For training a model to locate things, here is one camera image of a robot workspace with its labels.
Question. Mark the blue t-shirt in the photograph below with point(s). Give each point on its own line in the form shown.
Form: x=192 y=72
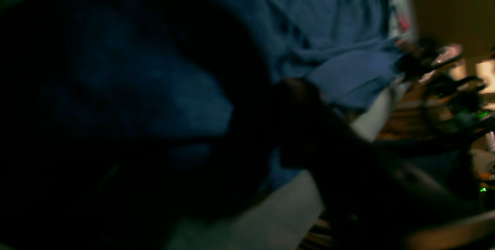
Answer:
x=111 y=110

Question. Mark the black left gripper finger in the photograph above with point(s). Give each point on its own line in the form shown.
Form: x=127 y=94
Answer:
x=374 y=199

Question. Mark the teal table cloth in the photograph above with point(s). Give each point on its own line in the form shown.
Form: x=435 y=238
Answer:
x=276 y=217

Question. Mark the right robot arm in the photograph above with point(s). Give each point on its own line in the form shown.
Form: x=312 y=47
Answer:
x=449 y=109

